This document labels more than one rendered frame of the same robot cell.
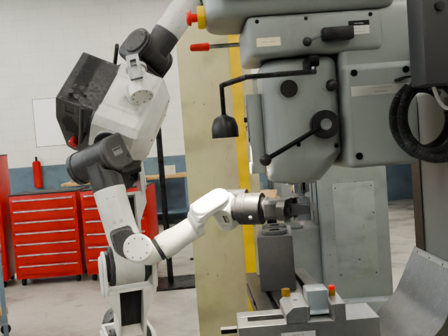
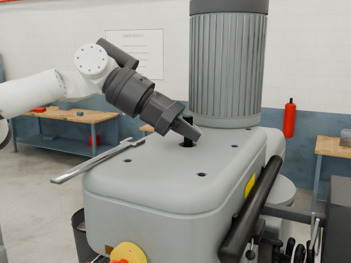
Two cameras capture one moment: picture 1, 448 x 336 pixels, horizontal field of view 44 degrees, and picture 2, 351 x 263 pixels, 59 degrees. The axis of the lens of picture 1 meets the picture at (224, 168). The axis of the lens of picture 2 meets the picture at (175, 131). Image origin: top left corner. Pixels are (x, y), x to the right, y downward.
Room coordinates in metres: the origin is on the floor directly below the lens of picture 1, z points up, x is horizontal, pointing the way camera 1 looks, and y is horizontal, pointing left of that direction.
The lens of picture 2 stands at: (1.20, 0.36, 2.09)
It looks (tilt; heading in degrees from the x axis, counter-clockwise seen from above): 15 degrees down; 299
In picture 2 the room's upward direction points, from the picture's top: straight up
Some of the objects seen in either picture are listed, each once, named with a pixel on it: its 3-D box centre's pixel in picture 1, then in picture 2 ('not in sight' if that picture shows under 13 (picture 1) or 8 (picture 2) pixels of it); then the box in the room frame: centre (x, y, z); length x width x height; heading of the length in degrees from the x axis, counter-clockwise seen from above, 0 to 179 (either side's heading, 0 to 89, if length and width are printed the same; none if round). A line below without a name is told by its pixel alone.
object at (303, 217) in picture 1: (301, 210); not in sight; (1.48, -0.20, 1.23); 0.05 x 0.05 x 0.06
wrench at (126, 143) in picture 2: not in sight; (103, 156); (1.58, -0.05, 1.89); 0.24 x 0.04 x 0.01; 95
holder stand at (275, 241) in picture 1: (276, 255); not in sight; (1.96, -0.16, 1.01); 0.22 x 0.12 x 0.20; 175
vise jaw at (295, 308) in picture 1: (294, 307); not in sight; (1.38, -0.15, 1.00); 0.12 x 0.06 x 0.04; 1
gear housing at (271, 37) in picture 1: (305, 41); not in sight; (1.48, -0.24, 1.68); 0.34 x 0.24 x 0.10; 93
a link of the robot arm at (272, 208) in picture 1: (269, 209); not in sight; (1.51, -0.12, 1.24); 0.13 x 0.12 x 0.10; 158
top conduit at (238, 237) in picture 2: not in sight; (257, 194); (1.34, -0.24, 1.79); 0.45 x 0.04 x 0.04; 93
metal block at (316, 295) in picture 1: (315, 299); not in sight; (1.38, -0.21, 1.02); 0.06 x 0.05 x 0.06; 1
